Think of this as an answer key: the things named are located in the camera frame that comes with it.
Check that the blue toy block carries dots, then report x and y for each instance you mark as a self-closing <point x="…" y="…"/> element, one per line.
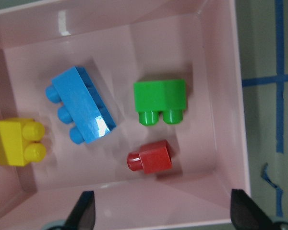
<point x="82" y="105"/>

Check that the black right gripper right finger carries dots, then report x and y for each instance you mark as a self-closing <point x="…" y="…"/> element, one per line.
<point x="245" y="214"/>

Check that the green toy block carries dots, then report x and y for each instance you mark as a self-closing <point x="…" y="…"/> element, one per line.
<point x="166" y="97"/>

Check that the pink plastic box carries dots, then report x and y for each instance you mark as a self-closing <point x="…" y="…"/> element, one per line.
<point x="121" y="42"/>

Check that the yellow toy block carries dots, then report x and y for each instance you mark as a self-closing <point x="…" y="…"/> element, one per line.
<point x="20" y="141"/>

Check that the red toy block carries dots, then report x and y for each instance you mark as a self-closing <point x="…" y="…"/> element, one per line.
<point x="150" y="158"/>

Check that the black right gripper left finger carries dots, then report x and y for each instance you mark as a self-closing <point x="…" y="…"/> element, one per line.
<point x="83" y="215"/>

